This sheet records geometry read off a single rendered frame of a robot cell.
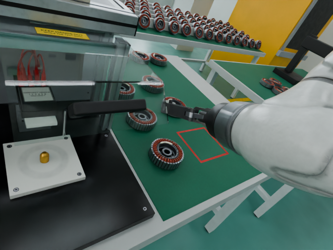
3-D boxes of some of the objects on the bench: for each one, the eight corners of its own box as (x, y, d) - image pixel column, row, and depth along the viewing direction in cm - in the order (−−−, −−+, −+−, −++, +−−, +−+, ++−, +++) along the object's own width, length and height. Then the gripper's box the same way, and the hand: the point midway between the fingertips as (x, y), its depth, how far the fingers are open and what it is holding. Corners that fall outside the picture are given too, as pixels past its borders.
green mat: (278, 164, 90) (278, 164, 90) (163, 221, 53) (163, 221, 53) (164, 57, 141) (164, 57, 141) (66, 48, 105) (66, 48, 105)
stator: (183, 171, 68) (188, 164, 66) (150, 169, 64) (153, 161, 62) (176, 146, 76) (180, 139, 74) (146, 143, 72) (149, 135, 70)
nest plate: (85, 179, 52) (85, 176, 51) (10, 199, 43) (9, 196, 42) (69, 137, 60) (69, 134, 60) (3, 147, 51) (2, 143, 51)
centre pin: (49, 162, 51) (50, 155, 50) (40, 164, 50) (40, 156, 48) (48, 156, 52) (48, 149, 51) (39, 157, 51) (38, 150, 49)
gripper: (167, 135, 36) (141, 115, 56) (277, 150, 45) (220, 128, 65) (176, 91, 35) (146, 87, 55) (287, 115, 44) (226, 103, 64)
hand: (188, 109), depth 59 cm, fingers open, 13 cm apart
